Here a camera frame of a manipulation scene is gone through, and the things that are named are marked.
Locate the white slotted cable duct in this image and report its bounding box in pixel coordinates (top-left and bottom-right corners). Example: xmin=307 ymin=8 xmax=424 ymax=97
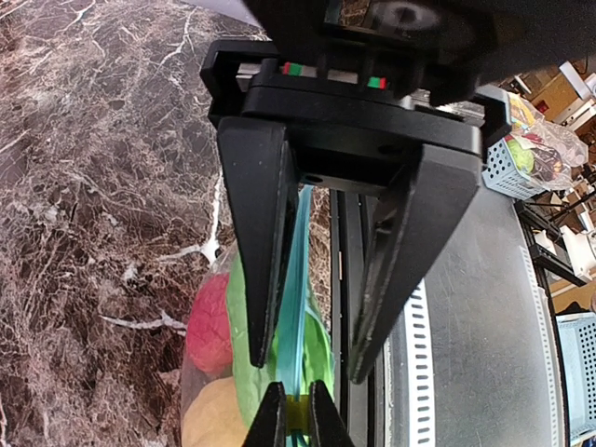
xmin=404 ymin=280 xmax=436 ymax=447

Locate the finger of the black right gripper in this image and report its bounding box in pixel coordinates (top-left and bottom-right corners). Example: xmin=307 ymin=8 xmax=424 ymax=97
xmin=348 ymin=144 xmax=480 ymax=384
xmin=217 ymin=117 xmax=298 ymax=368

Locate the green toy vegetable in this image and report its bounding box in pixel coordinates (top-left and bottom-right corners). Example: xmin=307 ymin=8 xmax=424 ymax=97
xmin=226 ymin=254 xmax=334 ymax=427

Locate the yellow peach toy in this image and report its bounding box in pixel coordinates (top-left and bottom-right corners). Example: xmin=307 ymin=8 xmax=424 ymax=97
xmin=182 ymin=377 xmax=248 ymax=447

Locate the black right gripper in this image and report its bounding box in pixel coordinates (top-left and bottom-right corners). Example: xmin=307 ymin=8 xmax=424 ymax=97
xmin=200 ymin=40 xmax=510 ymax=191

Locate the clear zip bag blue zipper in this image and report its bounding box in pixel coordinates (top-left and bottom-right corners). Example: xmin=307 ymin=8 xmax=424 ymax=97
xmin=181 ymin=186 xmax=313 ymax=442

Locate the blue perforated background basket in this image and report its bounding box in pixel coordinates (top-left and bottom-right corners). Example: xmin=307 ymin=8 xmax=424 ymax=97
xmin=557 ymin=312 xmax=595 ymax=445

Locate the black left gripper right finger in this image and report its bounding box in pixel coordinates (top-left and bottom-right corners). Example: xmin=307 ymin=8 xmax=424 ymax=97
xmin=309 ymin=380 xmax=349 ymax=447

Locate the red toy apple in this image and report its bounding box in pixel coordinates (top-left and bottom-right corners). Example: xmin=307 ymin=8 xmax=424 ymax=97
xmin=186 ymin=274 xmax=233 ymax=376

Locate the black front rail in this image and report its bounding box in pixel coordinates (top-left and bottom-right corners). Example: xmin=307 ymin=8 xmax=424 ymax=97
xmin=330 ymin=190 xmax=385 ymax=447

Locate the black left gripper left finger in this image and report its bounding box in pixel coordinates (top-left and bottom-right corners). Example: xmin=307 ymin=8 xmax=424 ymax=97
xmin=242 ymin=382 xmax=287 ymax=447

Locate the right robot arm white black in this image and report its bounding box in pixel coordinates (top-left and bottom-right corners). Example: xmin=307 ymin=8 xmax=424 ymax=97
xmin=201 ymin=1 xmax=595 ymax=383

